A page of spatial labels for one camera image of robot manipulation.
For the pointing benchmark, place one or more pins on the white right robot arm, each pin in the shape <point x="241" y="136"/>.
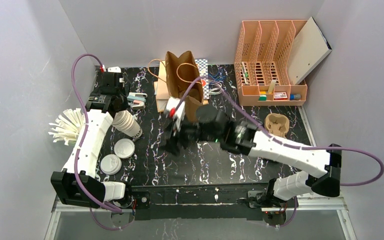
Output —
<point x="320" y="170"/>

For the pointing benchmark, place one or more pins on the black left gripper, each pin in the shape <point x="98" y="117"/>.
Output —
<point x="113" y="89"/>

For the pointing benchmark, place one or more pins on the green cup of stirrers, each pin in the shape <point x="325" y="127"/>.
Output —
<point x="67" y="126"/>

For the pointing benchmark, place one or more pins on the white lid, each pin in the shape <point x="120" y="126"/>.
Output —
<point x="110" y="164"/>
<point x="124" y="148"/>

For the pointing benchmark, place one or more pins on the brown paper bag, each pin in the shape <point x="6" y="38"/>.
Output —
<point x="182" y="79"/>

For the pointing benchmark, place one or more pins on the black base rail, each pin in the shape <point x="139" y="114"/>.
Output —
<point x="253" y="195"/>

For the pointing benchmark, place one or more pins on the stack of white lids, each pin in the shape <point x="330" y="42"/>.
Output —
<point x="125" y="122"/>

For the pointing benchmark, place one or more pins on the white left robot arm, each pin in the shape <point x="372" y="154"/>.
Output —
<point x="76" y="183"/>

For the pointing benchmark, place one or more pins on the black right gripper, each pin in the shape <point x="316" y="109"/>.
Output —
<point x="180" y="133"/>

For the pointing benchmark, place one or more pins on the orange file organizer rack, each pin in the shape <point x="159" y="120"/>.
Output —
<point x="261" y="64"/>

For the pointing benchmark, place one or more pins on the white folder board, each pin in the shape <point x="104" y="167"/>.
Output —
<point x="308" y="50"/>

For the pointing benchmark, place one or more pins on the cardboard cup carrier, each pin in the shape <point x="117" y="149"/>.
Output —
<point x="277" y="124"/>

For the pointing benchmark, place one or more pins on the checkered paper sheet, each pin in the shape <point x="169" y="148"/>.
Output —
<point x="202" y="64"/>

